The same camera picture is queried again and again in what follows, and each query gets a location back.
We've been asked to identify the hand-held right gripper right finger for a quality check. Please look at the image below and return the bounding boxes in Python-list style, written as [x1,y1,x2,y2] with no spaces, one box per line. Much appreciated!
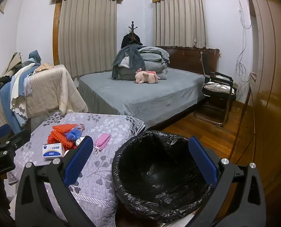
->
[188,136,266,227]

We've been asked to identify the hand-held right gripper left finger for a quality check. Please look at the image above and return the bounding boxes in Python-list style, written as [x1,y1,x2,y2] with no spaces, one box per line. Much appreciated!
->
[15,136,97,227]

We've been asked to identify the small blue cloth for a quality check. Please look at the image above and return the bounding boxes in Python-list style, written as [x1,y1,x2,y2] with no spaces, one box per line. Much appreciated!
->
[65,129,82,143]

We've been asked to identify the small white and blue box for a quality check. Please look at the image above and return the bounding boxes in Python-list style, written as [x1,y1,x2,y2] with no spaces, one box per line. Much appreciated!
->
[42,143,66,159]

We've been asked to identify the pink face mask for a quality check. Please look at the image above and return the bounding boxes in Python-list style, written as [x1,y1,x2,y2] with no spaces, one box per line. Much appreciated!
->
[93,134,111,156]

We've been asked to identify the orange foam mesh sleeve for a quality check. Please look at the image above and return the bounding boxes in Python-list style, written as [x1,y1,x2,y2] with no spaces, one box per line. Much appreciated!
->
[51,124,77,137]

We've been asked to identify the trash bin with black bag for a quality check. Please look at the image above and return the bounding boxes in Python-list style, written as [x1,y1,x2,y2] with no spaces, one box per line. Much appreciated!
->
[111,130,220,224]

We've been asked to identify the blue scalloped cloth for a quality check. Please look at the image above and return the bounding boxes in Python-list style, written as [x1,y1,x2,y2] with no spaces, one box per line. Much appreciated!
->
[0,70,29,133]

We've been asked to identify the white scalloped cloth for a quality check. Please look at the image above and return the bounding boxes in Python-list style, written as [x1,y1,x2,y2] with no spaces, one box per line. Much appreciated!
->
[10,63,40,120]

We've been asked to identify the grey floral quilt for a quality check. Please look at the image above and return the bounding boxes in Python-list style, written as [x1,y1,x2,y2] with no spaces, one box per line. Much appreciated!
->
[7,112,146,227]

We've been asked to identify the person's striped trouser leg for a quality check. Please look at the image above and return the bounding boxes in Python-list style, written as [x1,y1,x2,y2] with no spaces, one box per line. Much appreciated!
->
[169,218,193,227]

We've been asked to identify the tan cloth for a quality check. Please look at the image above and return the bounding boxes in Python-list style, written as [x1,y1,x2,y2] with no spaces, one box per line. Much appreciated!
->
[0,51,25,77]

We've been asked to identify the white chair cushion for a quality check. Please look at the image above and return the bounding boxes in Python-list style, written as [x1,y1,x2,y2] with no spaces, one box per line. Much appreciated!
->
[204,82,235,94]

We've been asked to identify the peach cloth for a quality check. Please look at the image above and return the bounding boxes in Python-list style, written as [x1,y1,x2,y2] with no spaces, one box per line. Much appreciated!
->
[35,63,53,72]

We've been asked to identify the teal cloth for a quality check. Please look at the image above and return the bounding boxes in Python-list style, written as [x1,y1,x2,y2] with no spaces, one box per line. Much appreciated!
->
[28,50,42,65]

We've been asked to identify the black folding chair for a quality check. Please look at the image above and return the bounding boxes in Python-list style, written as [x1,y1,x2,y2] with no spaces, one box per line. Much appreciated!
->
[194,71,238,127]

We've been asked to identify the bed with grey sheet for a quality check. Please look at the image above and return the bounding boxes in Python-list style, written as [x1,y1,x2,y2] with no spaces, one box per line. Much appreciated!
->
[78,66,208,129]

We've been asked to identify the pink plush pig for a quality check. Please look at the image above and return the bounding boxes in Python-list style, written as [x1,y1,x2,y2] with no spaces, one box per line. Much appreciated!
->
[134,68,161,85]

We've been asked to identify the dark wooden headboard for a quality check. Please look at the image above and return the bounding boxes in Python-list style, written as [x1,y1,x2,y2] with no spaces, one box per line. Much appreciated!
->
[156,46,220,76]

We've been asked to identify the wooden wardrobe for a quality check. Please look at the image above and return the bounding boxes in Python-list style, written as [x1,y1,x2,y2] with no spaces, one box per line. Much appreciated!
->
[232,0,281,204]

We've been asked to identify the folded grey duvet pile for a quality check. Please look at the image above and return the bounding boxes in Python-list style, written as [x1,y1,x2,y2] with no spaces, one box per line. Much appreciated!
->
[118,46,170,81]

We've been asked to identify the dark grey fleece blanket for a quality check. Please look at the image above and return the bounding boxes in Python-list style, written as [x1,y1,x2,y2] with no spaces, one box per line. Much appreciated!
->
[111,45,146,79]

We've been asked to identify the wide beige curtain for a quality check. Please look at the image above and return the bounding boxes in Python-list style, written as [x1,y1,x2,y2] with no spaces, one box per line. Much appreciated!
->
[58,0,118,78]

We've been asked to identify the black coat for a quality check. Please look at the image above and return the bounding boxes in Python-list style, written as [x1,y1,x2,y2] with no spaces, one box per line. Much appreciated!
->
[121,33,143,49]

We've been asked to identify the wooden coat rack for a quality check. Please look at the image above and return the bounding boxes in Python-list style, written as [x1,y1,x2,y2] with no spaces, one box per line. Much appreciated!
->
[128,21,136,44]

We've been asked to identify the narrow beige curtain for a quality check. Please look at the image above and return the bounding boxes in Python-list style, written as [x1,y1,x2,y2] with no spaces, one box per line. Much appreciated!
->
[155,0,207,49]

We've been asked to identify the loose wall cables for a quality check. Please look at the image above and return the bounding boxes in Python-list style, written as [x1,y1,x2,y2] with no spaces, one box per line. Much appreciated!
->
[235,0,253,83]

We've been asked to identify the wooden window frame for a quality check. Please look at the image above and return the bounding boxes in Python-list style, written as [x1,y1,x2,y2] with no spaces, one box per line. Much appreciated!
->
[53,1,62,65]

